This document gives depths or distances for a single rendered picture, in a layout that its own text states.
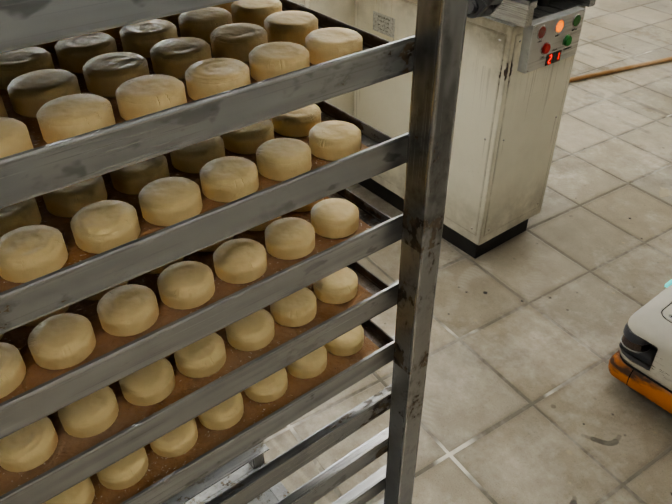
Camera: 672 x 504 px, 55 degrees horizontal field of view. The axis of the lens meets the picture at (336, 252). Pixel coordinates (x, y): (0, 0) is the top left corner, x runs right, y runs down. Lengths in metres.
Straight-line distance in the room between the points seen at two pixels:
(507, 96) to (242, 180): 1.55
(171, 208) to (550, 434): 1.49
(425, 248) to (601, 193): 2.25
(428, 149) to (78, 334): 0.34
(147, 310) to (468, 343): 1.56
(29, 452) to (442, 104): 0.46
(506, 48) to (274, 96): 1.52
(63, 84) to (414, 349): 0.45
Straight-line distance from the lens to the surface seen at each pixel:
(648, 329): 1.86
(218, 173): 0.57
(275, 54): 0.55
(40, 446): 0.63
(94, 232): 0.52
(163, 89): 0.50
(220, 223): 0.52
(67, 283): 0.49
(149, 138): 0.46
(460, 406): 1.88
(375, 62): 0.55
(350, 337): 0.78
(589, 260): 2.48
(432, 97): 0.58
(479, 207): 2.22
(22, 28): 0.41
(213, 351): 0.66
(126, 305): 0.59
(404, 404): 0.83
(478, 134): 2.12
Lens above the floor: 1.43
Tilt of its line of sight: 37 degrees down
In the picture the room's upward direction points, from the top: 1 degrees counter-clockwise
